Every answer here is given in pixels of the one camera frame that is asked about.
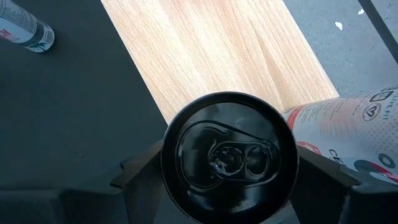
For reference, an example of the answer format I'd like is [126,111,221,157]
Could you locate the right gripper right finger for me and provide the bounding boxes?
[290,146,398,224]

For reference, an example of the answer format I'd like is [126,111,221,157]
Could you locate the white Celsius Peach Vibe can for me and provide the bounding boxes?
[0,0,56,53]
[281,86,398,184]

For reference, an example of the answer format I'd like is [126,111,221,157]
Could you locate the wooden shelf black metal legs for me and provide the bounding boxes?
[101,0,340,125]

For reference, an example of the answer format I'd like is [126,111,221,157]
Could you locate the white Celsius energy can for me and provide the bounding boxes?
[160,91,300,224]

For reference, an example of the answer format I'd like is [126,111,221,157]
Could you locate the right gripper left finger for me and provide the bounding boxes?
[0,139,164,224]

